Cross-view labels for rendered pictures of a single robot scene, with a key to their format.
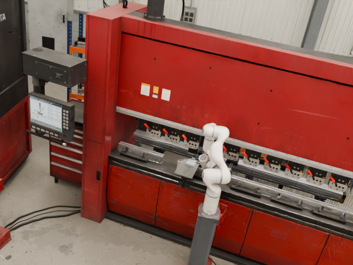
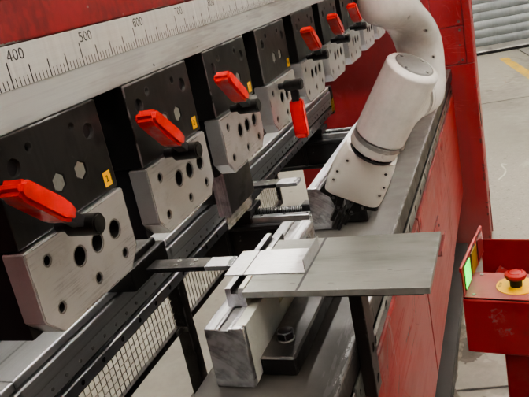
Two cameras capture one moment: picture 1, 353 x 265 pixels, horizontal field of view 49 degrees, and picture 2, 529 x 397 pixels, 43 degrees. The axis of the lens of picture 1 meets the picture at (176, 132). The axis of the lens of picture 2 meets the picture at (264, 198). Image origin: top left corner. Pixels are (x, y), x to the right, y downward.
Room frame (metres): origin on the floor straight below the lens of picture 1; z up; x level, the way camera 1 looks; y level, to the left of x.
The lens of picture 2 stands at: (3.13, 0.75, 1.42)
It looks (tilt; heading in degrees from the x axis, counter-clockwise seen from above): 18 degrees down; 278
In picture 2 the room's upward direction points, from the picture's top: 12 degrees counter-clockwise
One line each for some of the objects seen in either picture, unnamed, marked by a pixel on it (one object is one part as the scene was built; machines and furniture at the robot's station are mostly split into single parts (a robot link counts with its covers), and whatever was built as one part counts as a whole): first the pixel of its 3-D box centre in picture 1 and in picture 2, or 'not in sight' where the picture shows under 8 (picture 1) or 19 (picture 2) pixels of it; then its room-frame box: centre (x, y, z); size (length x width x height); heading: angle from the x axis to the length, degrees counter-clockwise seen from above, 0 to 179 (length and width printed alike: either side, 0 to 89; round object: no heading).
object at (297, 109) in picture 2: not in sight; (294, 109); (3.20, -0.33, 1.20); 0.04 x 0.02 x 0.10; 166
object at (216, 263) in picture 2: (196, 153); (160, 261); (3.46, -0.24, 1.01); 0.26 x 0.12 x 0.05; 166
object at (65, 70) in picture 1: (54, 100); not in sight; (3.13, 1.14, 1.53); 0.51 x 0.25 x 0.85; 72
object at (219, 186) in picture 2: (193, 150); (234, 187); (3.30, -0.19, 1.13); 0.10 x 0.02 x 0.10; 76
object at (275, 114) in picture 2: not in sight; (256, 77); (3.26, -0.36, 1.26); 0.15 x 0.09 x 0.17; 76
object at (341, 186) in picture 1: (339, 180); not in sight; (2.97, -1.53, 1.26); 0.15 x 0.09 x 0.17; 76
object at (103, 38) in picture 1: (113, 116); not in sight; (3.71, 0.71, 1.15); 0.85 x 0.25 x 2.30; 166
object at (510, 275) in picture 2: not in sight; (516, 280); (2.86, -0.42, 0.79); 0.04 x 0.04 x 0.04
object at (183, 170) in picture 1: (186, 169); (345, 263); (3.16, -0.16, 1.00); 0.26 x 0.18 x 0.01; 166
